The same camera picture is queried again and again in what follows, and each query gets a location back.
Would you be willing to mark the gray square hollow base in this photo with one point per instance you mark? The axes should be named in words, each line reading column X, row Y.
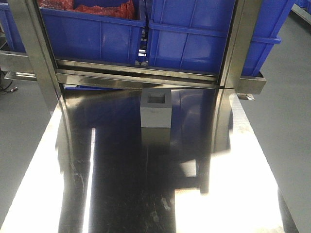
column 156, row 108

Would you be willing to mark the blue bin upper right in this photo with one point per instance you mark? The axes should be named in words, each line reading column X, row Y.
column 191, row 34

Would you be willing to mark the blue bin with red contents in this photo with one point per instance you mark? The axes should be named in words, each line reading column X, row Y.
column 93, row 37

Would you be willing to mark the red mesh bags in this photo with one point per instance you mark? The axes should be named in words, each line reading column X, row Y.
column 124, row 10

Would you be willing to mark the stainless steel shelf rack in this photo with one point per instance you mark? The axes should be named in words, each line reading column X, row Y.
column 38, row 62

